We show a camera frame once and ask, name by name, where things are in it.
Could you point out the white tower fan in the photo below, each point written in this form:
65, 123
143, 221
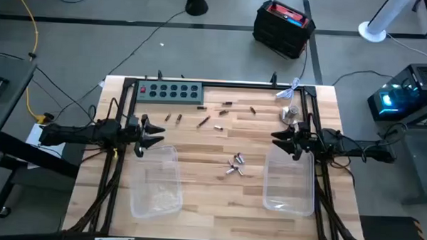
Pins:
371, 31

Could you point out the white sheet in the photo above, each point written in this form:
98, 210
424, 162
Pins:
35, 135

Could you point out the black mat with hazard stripe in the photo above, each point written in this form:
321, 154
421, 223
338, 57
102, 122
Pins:
387, 233

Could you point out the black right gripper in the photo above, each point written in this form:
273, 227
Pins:
300, 141

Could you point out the clear plastic bin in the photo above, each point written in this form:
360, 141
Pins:
154, 182
289, 183

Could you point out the black side table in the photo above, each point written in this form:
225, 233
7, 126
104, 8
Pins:
4, 102

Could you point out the black computer with cyan lights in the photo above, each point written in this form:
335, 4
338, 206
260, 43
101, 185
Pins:
414, 88

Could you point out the silver cylindrical battery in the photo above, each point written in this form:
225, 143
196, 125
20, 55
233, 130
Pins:
239, 172
237, 159
241, 158
230, 170
230, 162

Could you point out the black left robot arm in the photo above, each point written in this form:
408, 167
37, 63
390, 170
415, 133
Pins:
85, 132

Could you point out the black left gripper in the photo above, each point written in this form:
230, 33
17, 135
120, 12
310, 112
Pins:
141, 135

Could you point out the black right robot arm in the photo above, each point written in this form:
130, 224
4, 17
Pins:
351, 146

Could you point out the grey power strip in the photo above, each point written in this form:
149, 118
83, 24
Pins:
170, 93

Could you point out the brown and silver battery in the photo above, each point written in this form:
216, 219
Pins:
218, 128

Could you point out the black crate with red lid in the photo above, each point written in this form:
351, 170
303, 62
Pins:
277, 33

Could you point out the black stand base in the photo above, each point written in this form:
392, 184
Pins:
196, 5

